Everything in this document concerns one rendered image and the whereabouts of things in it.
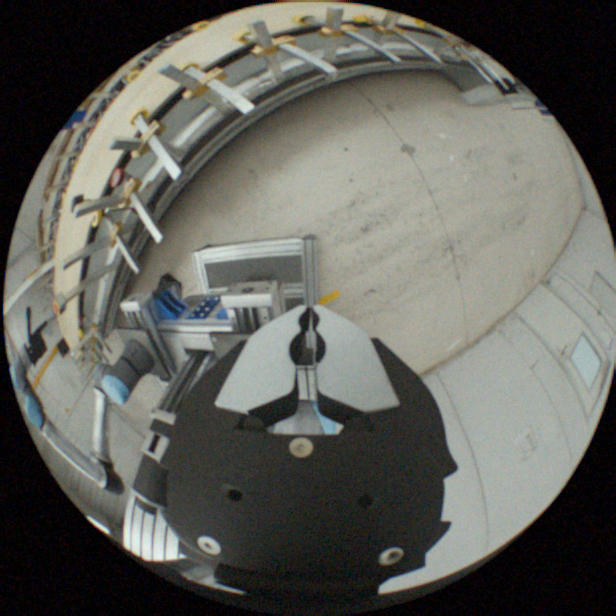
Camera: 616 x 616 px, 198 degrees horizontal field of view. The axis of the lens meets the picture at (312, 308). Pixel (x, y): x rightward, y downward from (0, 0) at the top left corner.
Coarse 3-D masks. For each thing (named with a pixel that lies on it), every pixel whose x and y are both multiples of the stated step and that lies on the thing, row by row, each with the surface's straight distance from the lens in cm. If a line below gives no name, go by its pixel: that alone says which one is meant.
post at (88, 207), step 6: (102, 198) 88; (108, 198) 89; (114, 198) 90; (120, 198) 91; (78, 204) 83; (84, 204) 83; (90, 204) 84; (96, 204) 84; (102, 204) 86; (108, 204) 89; (114, 204) 91; (120, 204) 94; (78, 210) 80; (84, 210) 82; (90, 210) 84; (96, 210) 86; (78, 216) 82
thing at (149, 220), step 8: (128, 176) 100; (136, 192) 92; (136, 200) 88; (136, 208) 88; (144, 208) 85; (144, 216) 84; (152, 216) 84; (152, 224) 80; (152, 232) 81; (160, 232) 79; (160, 240) 79
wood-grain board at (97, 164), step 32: (224, 32) 125; (160, 64) 137; (128, 96) 137; (160, 96) 100; (96, 128) 162; (128, 128) 107; (96, 160) 130; (96, 192) 117; (64, 224) 183; (64, 256) 187; (64, 288) 211; (64, 320) 272
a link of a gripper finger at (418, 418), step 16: (384, 352) 9; (384, 368) 8; (400, 368) 8; (400, 384) 8; (416, 384) 8; (400, 400) 7; (416, 400) 7; (432, 400) 8; (368, 416) 7; (384, 416) 7; (400, 416) 7; (416, 416) 7; (432, 416) 7; (384, 432) 6; (400, 432) 7; (416, 432) 7; (432, 432) 7; (432, 448) 7; (448, 448) 7; (448, 464) 7
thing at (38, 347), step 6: (36, 330) 81; (36, 336) 81; (42, 336) 82; (36, 342) 81; (42, 342) 82; (30, 348) 83; (36, 348) 84; (42, 348) 82; (30, 354) 84; (36, 354) 84; (42, 354) 83; (30, 360) 83; (36, 360) 85
